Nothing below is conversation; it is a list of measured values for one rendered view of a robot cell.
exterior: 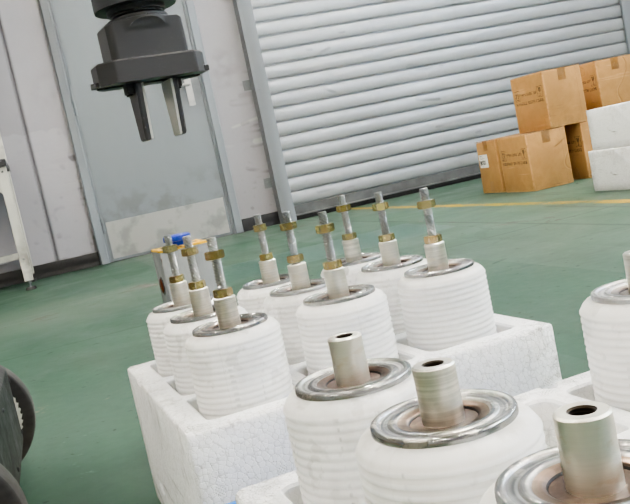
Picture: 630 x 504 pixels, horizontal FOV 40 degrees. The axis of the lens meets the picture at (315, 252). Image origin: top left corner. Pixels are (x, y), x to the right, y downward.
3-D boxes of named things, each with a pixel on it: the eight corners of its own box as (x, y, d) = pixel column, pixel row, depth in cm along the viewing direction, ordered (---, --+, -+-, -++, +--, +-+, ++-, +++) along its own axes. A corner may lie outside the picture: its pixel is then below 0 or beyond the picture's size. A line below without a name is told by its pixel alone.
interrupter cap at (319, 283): (342, 286, 97) (340, 280, 97) (277, 302, 95) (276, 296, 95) (324, 281, 104) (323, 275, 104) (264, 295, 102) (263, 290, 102)
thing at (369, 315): (358, 445, 97) (325, 289, 95) (434, 446, 92) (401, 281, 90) (312, 480, 89) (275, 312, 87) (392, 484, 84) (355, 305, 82)
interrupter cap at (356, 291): (328, 293, 94) (327, 287, 94) (388, 287, 89) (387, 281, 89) (289, 311, 88) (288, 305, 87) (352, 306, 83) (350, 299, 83)
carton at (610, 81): (642, 108, 465) (632, 53, 462) (604, 116, 459) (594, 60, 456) (609, 114, 493) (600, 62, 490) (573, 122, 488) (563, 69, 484)
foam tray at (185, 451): (230, 625, 77) (186, 436, 76) (157, 497, 114) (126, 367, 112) (583, 488, 90) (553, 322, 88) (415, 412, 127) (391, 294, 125)
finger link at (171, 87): (182, 133, 93) (169, 76, 92) (172, 137, 96) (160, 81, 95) (195, 131, 94) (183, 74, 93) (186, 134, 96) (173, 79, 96)
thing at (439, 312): (451, 414, 101) (422, 264, 99) (528, 415, 95) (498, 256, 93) (411, 445, 93) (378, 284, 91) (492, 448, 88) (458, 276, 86)
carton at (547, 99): (589, 120, 454) (579, 63, 450) (551, 128, 446) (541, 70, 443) (555, 126, 482) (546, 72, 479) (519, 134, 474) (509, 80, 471)
